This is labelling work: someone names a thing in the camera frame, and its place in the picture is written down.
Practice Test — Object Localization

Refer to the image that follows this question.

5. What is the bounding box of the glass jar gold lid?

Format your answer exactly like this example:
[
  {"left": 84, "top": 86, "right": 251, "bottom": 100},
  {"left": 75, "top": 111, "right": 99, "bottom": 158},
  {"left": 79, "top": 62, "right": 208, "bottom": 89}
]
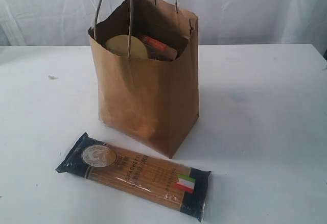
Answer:
[{"left": 105, "top": 35, "right": 149, "bottom": 59}]

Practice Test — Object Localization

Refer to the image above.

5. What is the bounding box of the brown paper bag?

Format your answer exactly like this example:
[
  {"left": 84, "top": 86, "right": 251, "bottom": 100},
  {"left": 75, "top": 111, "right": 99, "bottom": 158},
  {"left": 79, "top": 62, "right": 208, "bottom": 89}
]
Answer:
[{"left": 88, "top": 0, "right": 199, "bottom": 157}]

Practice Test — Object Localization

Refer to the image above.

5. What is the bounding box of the small white paper scrap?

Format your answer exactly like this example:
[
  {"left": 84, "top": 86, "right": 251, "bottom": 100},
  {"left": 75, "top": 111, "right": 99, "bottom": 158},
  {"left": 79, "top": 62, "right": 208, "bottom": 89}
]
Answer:
[{"left": 48, "top": 75, "right": 58, "bottom": 80}]

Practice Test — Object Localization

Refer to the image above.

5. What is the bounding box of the brown kraft pouch orange label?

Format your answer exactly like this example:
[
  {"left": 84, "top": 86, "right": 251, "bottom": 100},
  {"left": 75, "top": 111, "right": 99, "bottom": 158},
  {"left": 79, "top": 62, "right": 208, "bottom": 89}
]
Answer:
[{"left": 134, "top": 33, "right": 189, "bottom": 61}]

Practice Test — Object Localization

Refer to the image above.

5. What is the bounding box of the spaghetti packet dark blue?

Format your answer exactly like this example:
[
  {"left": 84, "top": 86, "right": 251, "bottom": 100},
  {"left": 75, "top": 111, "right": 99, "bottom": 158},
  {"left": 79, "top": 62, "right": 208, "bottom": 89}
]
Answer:
[{"left": 56, "top": 133, "right": 211, "bottom": 221}]

